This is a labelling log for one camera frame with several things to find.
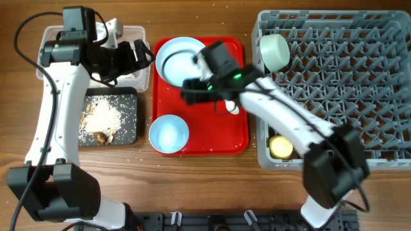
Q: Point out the red serving tray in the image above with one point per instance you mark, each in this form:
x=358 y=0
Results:
x=212 y=129

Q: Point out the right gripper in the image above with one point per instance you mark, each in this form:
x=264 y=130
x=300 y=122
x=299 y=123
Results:
x=196 y=99

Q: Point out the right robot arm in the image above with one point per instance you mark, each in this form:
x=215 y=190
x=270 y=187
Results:
x=334 y=159

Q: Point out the light blue bowl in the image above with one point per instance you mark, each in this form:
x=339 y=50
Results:
x=168 y=134

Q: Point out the black plastic tray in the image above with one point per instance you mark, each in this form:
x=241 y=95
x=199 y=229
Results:
x=128 y=112

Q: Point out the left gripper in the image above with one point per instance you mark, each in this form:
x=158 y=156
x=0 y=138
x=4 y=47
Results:
x=129 y=63

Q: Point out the light blue plate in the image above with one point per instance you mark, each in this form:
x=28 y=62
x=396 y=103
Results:
x=174 y=60

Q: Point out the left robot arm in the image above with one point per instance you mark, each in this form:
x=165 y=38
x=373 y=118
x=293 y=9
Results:
x=51 y=186

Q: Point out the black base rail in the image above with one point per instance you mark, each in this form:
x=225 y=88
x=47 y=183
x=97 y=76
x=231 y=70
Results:
x=277 y=220

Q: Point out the clear plastic bin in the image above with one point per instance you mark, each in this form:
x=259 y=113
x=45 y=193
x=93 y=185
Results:
x=138 y=79

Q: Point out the yellow cup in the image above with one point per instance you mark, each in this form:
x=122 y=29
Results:
x=280 y=147

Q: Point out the white plastic spoon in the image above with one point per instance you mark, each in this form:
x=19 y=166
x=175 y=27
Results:
x=232 y=107

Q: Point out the green bowl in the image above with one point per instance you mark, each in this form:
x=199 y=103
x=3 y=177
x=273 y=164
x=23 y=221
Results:
x=275 y=52

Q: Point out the food scraps and rice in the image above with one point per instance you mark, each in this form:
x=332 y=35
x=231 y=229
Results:
x=102 y=118

